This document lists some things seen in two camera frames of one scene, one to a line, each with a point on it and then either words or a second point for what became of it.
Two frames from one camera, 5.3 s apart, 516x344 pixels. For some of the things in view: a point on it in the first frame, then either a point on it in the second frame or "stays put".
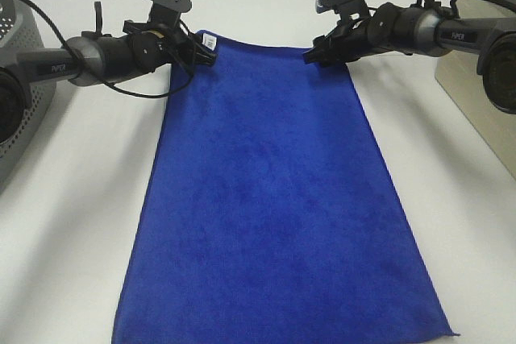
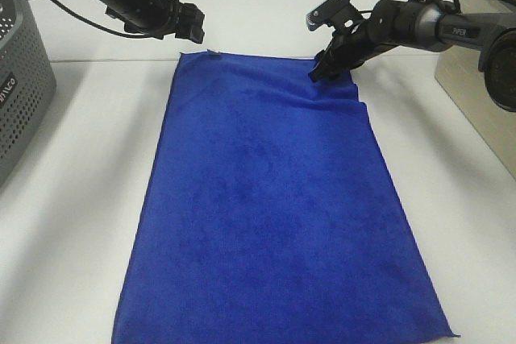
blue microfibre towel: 268,214 stays put
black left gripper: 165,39 to 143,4
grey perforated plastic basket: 17,30 stays put
